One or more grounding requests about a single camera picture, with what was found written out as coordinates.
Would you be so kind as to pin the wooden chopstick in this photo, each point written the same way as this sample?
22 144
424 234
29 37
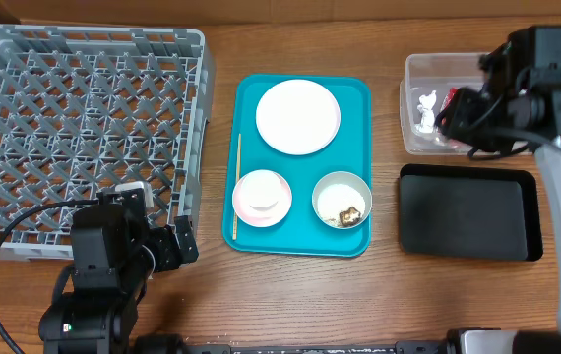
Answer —
236 187

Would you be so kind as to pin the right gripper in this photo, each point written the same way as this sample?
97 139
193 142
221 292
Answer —
458 119

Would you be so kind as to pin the grey dishwasher rack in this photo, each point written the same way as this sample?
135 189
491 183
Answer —
85 109

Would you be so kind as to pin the clear plastic bin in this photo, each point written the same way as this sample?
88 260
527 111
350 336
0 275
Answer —
423 74

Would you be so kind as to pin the crumpled white paper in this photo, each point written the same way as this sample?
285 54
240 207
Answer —
425 106

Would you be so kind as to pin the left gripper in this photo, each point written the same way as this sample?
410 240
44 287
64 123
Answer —
170 255

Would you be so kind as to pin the red snack wrapper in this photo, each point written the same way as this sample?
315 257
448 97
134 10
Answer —
447 142

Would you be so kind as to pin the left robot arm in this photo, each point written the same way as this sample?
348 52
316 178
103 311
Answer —
115 253

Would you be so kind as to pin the black tray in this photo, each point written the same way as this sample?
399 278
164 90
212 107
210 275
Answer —
469 212

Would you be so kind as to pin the rice pile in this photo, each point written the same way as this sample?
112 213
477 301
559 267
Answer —
336 198

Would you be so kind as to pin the large white plate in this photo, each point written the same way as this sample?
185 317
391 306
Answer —
298 117

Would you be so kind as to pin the white cup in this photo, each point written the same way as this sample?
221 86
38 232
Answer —
260 189

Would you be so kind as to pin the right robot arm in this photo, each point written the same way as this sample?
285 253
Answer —
304 128

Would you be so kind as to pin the grey-white bowl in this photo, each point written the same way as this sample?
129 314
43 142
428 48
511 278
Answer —
350 179

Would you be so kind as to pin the brown food piece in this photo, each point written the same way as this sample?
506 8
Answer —
350 217

